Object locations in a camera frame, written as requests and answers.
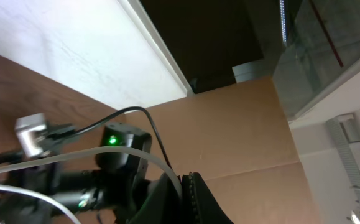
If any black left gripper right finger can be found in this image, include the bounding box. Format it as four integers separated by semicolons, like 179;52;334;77
181;172;233;224

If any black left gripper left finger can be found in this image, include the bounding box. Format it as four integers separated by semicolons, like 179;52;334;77
129;174;182;224

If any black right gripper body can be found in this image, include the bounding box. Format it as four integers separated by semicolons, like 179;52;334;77
0;162;103;223

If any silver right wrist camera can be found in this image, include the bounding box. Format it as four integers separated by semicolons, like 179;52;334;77
14;113;47;158

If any white usb cable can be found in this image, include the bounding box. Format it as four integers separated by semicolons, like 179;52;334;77
0;146;183;224

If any brown cardboard box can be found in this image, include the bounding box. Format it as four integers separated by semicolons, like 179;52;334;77
126;78;321;223

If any white panel board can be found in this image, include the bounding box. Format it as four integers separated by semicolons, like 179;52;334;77
0;0;192;109

